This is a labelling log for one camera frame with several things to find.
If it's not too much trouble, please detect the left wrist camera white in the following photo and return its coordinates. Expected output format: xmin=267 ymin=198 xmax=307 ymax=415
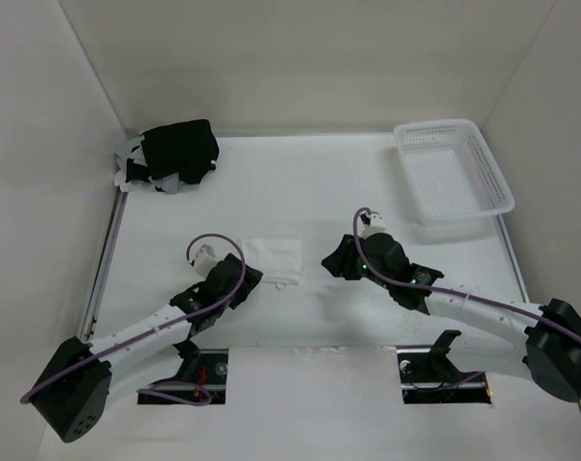
xmin=190 ymin=244 xmax=218 ymax=279

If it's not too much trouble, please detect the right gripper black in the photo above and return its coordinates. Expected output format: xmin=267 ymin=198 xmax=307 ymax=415
xmin=321 ymin=234 xmax=393 ymax=290

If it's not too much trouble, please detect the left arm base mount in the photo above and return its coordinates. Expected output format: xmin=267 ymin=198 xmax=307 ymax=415
xmin=137 ymin=341 xmax=230 ymax=406

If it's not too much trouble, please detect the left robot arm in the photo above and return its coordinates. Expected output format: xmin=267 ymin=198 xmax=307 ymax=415
xmin=26 ymin=255 xmax=263 ymax=443

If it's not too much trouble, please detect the white tank top in pile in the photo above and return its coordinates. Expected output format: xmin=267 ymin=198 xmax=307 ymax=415
xmin=113 ymin=135 xmax=180 ymax=194

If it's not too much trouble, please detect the white plastic basket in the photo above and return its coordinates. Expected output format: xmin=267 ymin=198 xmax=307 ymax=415
xmin=393 ymin=119 xmax=516 ymax=226

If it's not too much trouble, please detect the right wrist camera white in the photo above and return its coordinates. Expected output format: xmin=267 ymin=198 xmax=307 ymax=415
xmin=360 ymin=211 xmax=386 ymax=239

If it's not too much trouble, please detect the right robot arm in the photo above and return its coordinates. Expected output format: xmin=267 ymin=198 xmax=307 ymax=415
xmin=321 ymin=232 xmax=581 ymax=402

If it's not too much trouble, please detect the white tank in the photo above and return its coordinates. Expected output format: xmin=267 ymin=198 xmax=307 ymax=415
xmin=239 ymin=238 xmax=303 ymax=289
xmin=113 ymin=135 xmax=180 ymax=194

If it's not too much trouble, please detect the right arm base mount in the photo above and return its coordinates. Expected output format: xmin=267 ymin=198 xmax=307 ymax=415
xmin=397 ymin=330 xmax=492 ymax=404

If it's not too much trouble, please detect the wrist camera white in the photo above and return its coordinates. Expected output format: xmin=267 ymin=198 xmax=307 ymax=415
xmin=190 ymin=244 xmax=218 ymax=279
xmin=360 ymin=211 xmax=386 ymax=239

